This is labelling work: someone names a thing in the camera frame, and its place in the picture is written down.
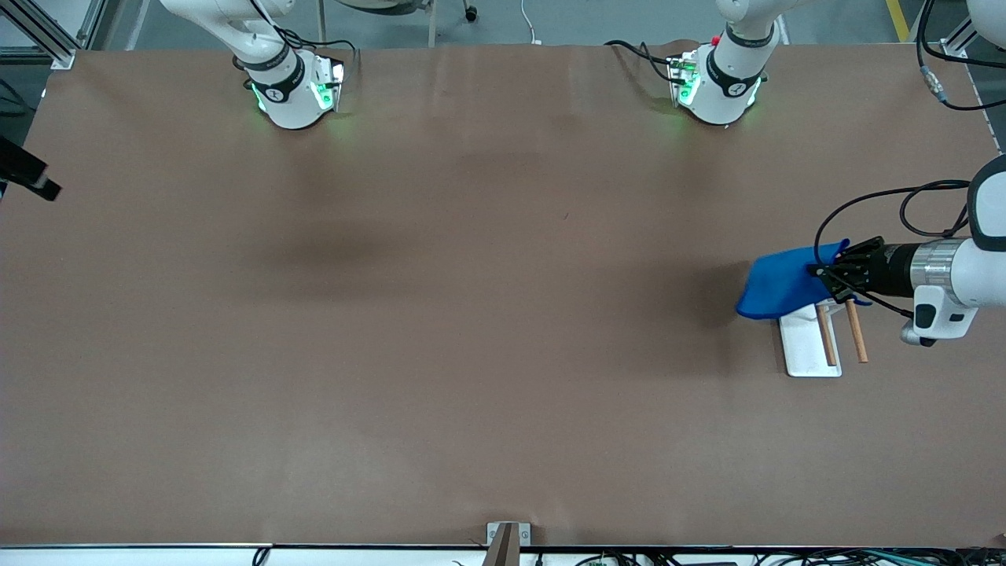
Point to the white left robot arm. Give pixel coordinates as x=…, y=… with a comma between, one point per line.
x=974, y=279

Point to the blue microfibre towel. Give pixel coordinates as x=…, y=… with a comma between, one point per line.
x=778, y=287

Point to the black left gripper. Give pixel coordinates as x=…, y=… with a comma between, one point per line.
x=893, y=270

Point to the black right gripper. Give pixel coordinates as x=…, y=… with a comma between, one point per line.
x=23, y=168

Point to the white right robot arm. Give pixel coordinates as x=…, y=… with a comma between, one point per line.
x=287, y=102

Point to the brown table cover mat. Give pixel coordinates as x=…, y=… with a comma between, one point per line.
x=503, y=393

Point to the aluminium frame profile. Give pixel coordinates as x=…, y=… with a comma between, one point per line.
x=47, y=35
x=960, y=39

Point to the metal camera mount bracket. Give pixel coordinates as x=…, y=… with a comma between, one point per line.
x=507, y=536

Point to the chair base with caster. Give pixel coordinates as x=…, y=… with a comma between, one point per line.
x=432, y=16

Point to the white towel rack wooden bars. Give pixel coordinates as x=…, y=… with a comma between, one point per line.
x=805, y=354

